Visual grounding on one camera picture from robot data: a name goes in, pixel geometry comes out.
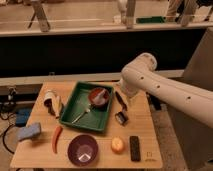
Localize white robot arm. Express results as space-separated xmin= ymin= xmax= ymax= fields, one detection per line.
xmin=120 ymin=53 xmax=213 ymax=127

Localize dark red bowl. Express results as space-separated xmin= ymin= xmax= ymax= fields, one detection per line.
xmin=88 ymin=87 xmax=109 ymax=107

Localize metal fork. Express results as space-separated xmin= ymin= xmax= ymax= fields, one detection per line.
xmin=71 ymin=108 xmax=90 ymax=124

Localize black rectangular tool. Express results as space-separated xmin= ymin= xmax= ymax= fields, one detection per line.
xmin=115 ymin=112 xmax=128 ymax=125

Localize green plastic tray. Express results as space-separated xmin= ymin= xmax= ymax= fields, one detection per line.
xmin=59 ymin=82 xmax=114 ymax=132

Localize white cup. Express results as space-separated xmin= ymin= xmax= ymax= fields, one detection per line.
xmin=44 ymin=90 xmax=56 ymax=101

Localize yellow apple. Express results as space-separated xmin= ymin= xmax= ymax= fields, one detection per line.
xmin=111 ymin=137 xmax=125 ymax=154

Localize black object beside banana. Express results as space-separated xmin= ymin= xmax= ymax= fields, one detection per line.
xmin=44 ymin=99 xmax=55 ymax=115

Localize black remote control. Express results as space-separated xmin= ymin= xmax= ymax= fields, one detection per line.
xmin=129 ymin=136 xmax=141 ymax=162

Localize blue sponge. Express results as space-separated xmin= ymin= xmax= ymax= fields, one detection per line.
xmin=18 ymin=123 xmax=41 ymax=141

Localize blue box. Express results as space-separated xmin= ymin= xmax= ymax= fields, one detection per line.
xmin=15 ymin=108 xmax=31 ymax=127

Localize black handled brush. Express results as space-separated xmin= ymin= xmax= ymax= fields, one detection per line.
xmin=115 ymin=91 xmax=128 ymax=111

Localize black cable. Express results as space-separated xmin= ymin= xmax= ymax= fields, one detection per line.
xmin=1 ymin=123 xmax=18 ymax=155

